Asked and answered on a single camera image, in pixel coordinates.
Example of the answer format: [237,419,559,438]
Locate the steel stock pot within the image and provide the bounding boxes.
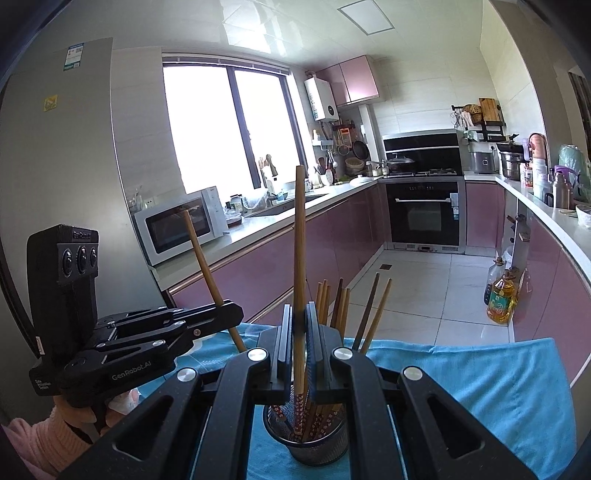
[498,143,525,181]

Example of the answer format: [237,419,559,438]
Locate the kitchen window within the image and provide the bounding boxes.
[163,65,319,195]

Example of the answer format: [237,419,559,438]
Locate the black wok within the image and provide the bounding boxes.
[385,154,416,175]

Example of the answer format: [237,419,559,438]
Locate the brown insulated bottle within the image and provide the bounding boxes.
[551,172,573,209]

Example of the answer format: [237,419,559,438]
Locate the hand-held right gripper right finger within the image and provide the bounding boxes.
[306,302,539,480]

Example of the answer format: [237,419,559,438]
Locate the blue floral tablecloth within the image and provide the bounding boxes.
[134,323,575,480]

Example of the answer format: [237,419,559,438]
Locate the pink base cabinets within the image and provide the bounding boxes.
[157,178,591,388]

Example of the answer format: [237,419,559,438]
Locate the white microwave oven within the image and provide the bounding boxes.
[134,186,228,267]

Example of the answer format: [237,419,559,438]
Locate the pink wall cabinet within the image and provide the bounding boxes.
[316,55,382,108]

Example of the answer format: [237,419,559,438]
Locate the person's left hand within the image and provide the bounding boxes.
[53,390,139,444]

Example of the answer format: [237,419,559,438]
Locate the wooden chopstick red patterned end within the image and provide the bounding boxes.
[181,210,249,354]
[292,165,308,444]

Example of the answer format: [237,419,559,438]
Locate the white water heater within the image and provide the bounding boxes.
[305,76,337,121]

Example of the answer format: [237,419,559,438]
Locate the blue green energy label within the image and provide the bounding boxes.
[63,42,87,71]

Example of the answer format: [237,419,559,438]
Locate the bunch of wooden chopsticks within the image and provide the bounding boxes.
[269,272,393,446]

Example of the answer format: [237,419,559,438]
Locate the pink kettle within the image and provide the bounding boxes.
[527,133,550,162]

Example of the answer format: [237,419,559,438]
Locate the built-in black oven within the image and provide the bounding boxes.
[379,178,466,254]

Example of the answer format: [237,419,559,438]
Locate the black mesh utensil holder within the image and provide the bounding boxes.
[262,399,349,466]

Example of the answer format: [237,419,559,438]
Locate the person's left forearm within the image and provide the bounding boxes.
[0,406,100,480]

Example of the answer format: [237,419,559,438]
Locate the cooking oil bottle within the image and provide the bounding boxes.
[486,271,519,324]

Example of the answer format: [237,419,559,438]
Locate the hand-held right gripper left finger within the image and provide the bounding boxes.
[58,305,296,480]

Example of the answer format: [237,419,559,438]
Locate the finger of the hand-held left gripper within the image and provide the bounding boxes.
[104,301,244,352]
[97,305,204,335]

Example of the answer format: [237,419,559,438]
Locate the ceiling light panel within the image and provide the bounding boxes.
[337,0,399,35]

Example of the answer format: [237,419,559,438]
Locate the silver rice cooker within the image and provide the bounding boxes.
[470,150,497,175]

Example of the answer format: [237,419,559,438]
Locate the grey refrigerator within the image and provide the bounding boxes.
[0,38,188,425]

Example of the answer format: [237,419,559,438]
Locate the green plastic bag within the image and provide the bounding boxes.
[556,144,589,204]

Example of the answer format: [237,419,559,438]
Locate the wooden cutting board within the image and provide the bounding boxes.
[479,97,502,123]

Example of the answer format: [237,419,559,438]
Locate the black wall rack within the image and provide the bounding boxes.
[451,104,506,143]

